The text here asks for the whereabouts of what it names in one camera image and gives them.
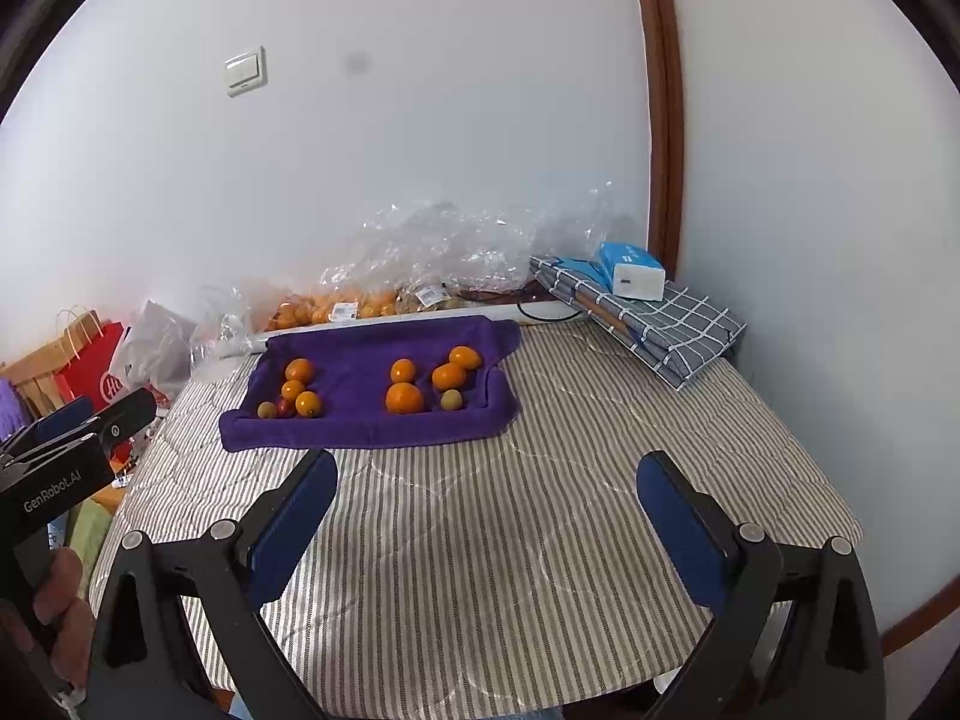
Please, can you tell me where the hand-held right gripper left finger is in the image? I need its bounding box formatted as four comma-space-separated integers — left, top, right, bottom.
79, 448, 340, 720

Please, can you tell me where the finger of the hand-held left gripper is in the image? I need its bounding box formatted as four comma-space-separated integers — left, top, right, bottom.
75, 388, 158, 458
7, 396, 95, 455

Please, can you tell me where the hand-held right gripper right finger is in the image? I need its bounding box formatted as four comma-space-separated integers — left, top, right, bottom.
636, 450, 887, 720

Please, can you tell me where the purple towel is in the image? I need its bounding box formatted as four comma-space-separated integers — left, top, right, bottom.
219, 317, 522, 453

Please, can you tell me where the person's left hand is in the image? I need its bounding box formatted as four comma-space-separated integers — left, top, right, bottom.
34, 547, 95, 687

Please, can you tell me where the red paper bag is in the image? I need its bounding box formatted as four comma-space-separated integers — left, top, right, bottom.
54, 321, 126, 415

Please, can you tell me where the brown paper bag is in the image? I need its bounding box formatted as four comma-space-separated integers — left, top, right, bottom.
0, 306, 106, 421

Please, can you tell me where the translucent plastic bag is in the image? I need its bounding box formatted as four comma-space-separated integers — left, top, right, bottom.
112, 300, 197, 400

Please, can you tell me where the grey checked folded cloth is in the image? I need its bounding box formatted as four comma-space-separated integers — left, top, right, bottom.
529, 255, 748, 392

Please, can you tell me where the clear bag of oranges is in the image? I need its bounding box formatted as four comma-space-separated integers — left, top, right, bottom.
268, 286, 400, 331

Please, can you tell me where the clear bag of brown fruit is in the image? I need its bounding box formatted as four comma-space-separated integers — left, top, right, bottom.
396, 283, 467, 314

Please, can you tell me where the blue tissue box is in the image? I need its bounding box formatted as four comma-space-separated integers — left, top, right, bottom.
598, 242, 668, 302

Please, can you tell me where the crumpled clear plastic wrap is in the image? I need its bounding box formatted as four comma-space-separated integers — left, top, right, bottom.
322, 184, 647, 301

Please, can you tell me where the black cable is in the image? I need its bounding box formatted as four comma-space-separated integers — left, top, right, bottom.
450, 283, 587, 325

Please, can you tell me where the white wall switch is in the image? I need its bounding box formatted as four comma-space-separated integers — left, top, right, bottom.
224, 46, 267, 98

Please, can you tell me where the brown wooden door frame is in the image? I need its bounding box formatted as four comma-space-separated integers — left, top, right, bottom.
627, 0, 686, 293

